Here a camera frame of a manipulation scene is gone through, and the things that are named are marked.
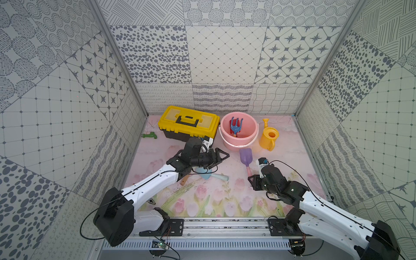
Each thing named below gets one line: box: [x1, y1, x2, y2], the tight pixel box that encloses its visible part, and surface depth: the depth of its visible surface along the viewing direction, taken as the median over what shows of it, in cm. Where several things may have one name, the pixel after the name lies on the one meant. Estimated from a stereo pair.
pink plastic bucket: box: [218, 111, 260, 152], surface depth 95 cm
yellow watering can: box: [258, 118, 280, 152], surface depth 97 cm
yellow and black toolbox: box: [158, 105, 221, 142], surface depth 97 cm
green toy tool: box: [140, 131, 158, 140], surface depth 110 cm
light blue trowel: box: [196, 166, 229, 181], surface depth 90 cm
